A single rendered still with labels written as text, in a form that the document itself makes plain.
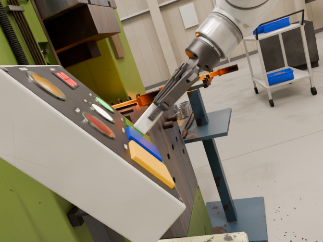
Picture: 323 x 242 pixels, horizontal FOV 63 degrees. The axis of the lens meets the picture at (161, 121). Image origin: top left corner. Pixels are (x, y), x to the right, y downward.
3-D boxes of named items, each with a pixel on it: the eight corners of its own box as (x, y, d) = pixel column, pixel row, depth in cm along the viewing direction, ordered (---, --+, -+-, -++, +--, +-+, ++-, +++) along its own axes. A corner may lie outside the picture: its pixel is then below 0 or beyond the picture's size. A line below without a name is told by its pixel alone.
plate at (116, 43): (126, 55, 134) (114, 21, 130) (119, 57, 126) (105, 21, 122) (122, 56, 135) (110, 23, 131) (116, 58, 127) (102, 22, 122)
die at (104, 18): (121, 31, 105) (112, 7, 102) (98, 33, 86) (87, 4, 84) (40, 64, 118) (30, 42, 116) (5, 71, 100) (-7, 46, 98)
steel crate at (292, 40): (264, 81, 488) (254, 39, 468) (266, 69, 583) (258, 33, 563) (321, 67, 445) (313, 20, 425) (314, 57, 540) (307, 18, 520)
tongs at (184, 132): (194, 107, 195) (194, 105, 194) (200, 105, 193) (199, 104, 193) (177, 140, 141) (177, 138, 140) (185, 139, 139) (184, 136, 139)
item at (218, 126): (231, 110, 165) (230, 107, 165) (228, 135, 130) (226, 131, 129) (186, 120, 177) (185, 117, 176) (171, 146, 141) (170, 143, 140)
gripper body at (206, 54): (228, 58, 55) (198, 93, 55) (213, 59, 63) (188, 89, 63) (203, 33, 53) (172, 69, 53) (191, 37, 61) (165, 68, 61)
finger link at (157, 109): (167, 103, 58) (169, 105, 55) (152, 120, 58) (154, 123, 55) (161, 99, 58) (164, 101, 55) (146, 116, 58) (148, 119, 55)
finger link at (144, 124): (163, 110, 59) (164, 111, 58) (143, 134, 59) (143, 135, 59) (153, 102, 58) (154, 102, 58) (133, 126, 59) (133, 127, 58)
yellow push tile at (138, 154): (166, 166, 44) (131, 138, 43) (176, 185, 37) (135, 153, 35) (159, 174, 44) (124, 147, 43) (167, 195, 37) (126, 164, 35)
